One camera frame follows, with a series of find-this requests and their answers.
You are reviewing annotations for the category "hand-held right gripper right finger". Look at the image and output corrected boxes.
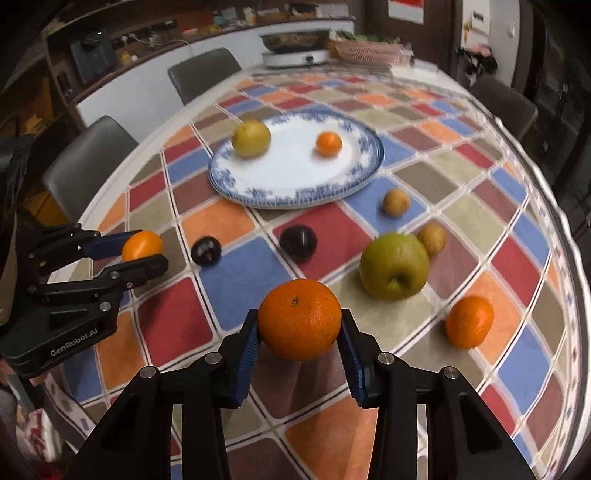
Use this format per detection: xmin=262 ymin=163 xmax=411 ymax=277
xmin=340 ymin=309 xmax=529 ymax=480

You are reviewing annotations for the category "red white wall poster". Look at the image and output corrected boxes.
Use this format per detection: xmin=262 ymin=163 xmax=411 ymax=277
xmin=388 ymin=0 xmax=424 ymax=24

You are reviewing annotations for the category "green apple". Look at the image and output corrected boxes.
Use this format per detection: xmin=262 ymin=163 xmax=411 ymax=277
xmin=359 ymin=233 xmax=430 ymax=301

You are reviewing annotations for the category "grey dining chair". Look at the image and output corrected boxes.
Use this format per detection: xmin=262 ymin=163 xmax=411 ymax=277
xmin=167 ymin=47 xmax=243 ymax=106
xmin=42 ymin=115 xmax=139 ymax=221
xmin=471 ymin=74 xmax=539 ymax=141

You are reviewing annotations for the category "colourful checkered tablecloth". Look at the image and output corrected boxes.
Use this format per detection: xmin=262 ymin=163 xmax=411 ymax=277
xmin=60 ymin=74 xmax=575 ymax=480

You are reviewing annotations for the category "black kitchen appliance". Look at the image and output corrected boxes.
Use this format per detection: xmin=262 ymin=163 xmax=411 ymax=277
xmin=70 ymin=30 xmax=116 ymax=85

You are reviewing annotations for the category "pink woven basket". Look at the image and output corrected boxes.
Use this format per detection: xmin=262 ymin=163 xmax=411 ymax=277
xmin=329 ymin=39 xmax=415 ymax=66

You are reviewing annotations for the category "small tangerine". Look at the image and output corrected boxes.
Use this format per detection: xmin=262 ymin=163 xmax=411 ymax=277
xmin=316 ymin=131 xmax=343 ymax=157

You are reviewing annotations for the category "large orange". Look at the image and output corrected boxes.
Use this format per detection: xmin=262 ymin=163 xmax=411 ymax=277
xmin=257 ymin=279 xmax=343 ymax=361

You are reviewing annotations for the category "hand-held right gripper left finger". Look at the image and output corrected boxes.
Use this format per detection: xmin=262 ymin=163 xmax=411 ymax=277
xmin=82 ymin=309 xmax=259 ymax=480

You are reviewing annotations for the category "small smooth orange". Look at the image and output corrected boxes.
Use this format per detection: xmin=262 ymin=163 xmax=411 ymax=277
xmin=122 ymin=231 xmax=164 ymax=262

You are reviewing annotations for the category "small tan longan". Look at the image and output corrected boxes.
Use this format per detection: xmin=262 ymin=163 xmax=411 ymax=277
xmin=383 ymin=189 xmax=411 ymax=217
xmin=417 ymin=222 xmax=447 ymax=258

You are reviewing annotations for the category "blue white patterned plate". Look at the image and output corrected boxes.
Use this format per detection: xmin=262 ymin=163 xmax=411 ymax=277
xmin=208 ymin=109 xmax=385 ymax=210

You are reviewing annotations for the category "medium tangerine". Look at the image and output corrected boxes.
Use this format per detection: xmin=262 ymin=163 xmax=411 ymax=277
xmin=445 ymin=296 xmax=495 ymax=350

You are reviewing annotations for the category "yellow pear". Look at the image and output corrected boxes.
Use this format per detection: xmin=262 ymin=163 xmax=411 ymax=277
xmin=232 ymin=120 xmax=271 ymax=158

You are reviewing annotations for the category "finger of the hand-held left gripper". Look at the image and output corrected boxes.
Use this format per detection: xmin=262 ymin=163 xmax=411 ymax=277
xmin=28 ymin=224 xmax=139 ymax=273
xmin=28 ymin=254 xmax=169 ymax=308

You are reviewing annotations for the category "dark purple plum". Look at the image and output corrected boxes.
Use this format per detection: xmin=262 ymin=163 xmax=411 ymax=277
xmin=191 ymin=236 xmax=222 ymax=267
xmin=279 ymin=224 xmax=318 ymax=265

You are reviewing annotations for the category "white electric cooker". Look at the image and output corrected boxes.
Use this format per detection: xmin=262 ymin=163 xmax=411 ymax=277
xmin=262 ymin=49 xmax=331 ymax=69

